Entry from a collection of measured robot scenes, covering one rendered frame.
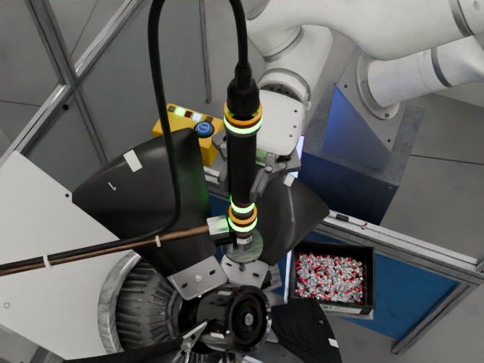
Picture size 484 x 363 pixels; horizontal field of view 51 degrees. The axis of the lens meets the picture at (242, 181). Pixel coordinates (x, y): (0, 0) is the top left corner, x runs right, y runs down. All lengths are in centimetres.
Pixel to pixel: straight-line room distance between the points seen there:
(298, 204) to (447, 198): 160
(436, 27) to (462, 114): 226
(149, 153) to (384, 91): 69
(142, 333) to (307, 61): 57
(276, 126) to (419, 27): 23
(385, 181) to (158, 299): 73
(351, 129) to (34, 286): 83
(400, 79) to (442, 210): 137
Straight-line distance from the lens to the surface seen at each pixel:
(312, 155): 144
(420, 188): 261
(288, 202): 108
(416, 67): 127
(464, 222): 258
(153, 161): 83
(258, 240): 88
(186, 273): 91
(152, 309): 97
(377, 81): 132
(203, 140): 129
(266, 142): 72
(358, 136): 136
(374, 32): 74
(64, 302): 102
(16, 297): 99
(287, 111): 75
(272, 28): 77
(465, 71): 123
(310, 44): 82
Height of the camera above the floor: 210
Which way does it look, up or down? 58 degrees down
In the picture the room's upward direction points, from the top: straight up
